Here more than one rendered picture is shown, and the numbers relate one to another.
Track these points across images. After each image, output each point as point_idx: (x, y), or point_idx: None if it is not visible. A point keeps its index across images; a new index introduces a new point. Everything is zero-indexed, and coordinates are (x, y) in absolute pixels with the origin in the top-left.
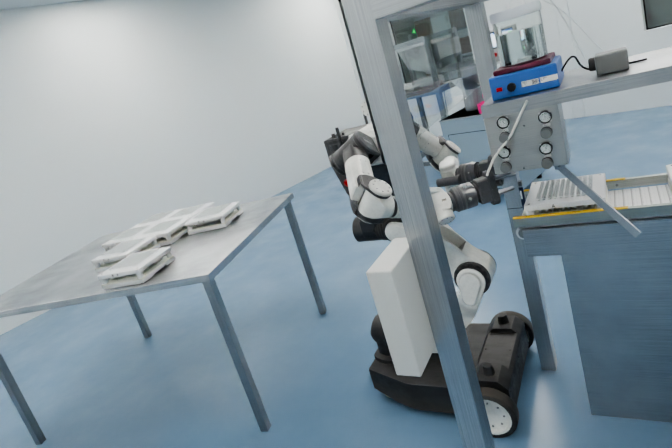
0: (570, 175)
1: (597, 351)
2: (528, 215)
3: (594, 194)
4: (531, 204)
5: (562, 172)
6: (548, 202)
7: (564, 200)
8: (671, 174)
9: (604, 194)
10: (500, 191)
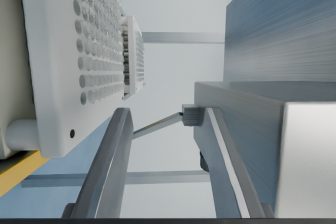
0: (168, 123)
1: None
2: (26, 150)
3: (141, 135)
4: (77, 136)
5: (174, 118)
6: (97, 120)
7: (108, 109)
8: (134, 50)
9: (123, 91)
10: (116, 206)
